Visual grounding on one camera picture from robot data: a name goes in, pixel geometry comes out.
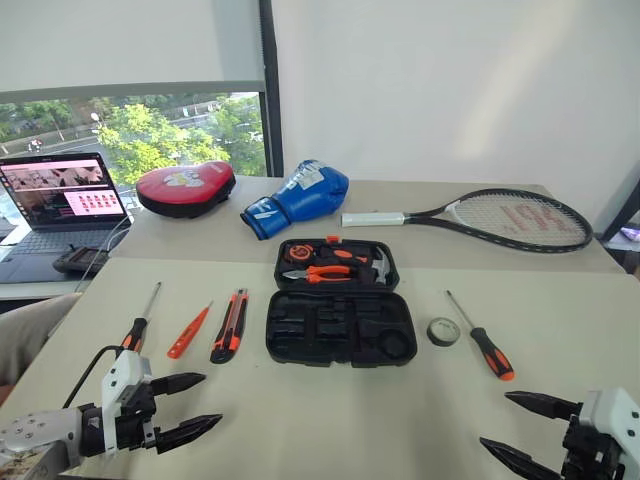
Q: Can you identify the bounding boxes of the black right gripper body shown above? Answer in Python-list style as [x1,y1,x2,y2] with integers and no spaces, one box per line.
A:
[560,414,626,480]

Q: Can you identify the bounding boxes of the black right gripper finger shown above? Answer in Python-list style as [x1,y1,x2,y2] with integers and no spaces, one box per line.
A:
[478,437,566,480]
[504,391,584,421]

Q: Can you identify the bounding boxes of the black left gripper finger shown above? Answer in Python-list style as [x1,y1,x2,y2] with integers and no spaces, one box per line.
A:
[149,372,207,399]
[154,413,224,455]

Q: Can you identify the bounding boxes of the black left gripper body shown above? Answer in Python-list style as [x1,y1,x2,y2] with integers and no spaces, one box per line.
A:
[115,382,164,454]

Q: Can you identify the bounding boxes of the orange test pen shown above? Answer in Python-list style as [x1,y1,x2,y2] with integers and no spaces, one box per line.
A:
[166,299,215,360]

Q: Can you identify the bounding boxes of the orange black utility knife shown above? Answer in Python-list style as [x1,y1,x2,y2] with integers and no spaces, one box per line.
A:
[209,288,250,365]

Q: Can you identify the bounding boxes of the black orange handled screwdriver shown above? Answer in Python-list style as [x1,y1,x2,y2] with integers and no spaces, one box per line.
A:
[444,289,515,381]
[121,281,163,354]

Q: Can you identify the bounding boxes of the black tape roll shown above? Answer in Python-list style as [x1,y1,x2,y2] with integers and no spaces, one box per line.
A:
[427,316,460,347]

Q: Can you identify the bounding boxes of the black tool case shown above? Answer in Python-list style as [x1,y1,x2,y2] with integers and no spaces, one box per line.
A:
[264,237,419,370]

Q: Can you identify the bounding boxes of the beige chair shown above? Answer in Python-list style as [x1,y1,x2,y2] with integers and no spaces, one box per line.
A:
[0,292,84,384]

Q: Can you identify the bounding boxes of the black handheld controller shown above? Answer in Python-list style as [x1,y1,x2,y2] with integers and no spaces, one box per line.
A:
[52,245,109,275]

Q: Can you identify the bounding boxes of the red black punch mitt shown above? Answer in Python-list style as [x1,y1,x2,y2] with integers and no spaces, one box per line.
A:
[135,160,237,220]

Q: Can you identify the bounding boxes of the silver claw hammer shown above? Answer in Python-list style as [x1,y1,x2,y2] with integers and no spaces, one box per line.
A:
[357,247,394,287]

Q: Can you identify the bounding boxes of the blue boxing glove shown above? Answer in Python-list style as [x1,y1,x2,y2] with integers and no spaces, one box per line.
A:
[239,159,350,241]

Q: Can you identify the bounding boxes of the dark open laptop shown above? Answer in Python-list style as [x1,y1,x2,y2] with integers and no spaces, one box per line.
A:
[0,152,134,285]

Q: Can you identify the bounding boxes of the black tennis racket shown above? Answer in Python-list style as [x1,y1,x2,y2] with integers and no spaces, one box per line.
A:
[341,188,595,254]

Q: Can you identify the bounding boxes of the white roller blind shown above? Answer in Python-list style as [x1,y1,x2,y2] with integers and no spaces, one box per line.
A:
[0,0,266,94]

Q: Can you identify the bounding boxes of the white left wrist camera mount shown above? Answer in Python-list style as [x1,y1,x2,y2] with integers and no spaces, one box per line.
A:
[101,349,154,457]

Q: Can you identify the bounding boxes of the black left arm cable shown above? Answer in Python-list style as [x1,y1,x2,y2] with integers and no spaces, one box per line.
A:
[60,344,126,411]

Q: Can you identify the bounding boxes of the white cable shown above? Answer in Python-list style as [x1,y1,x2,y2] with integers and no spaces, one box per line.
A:
[74,214,134,294]

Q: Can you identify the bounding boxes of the orange handled pliers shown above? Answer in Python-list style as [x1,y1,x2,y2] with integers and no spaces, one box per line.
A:
[281,263,357,286]

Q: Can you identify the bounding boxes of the black metal frame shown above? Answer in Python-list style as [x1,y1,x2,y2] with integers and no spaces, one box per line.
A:
[597,174,640,276]

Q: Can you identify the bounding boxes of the black window post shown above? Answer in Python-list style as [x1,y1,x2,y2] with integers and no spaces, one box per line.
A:
[258,0,285,177]

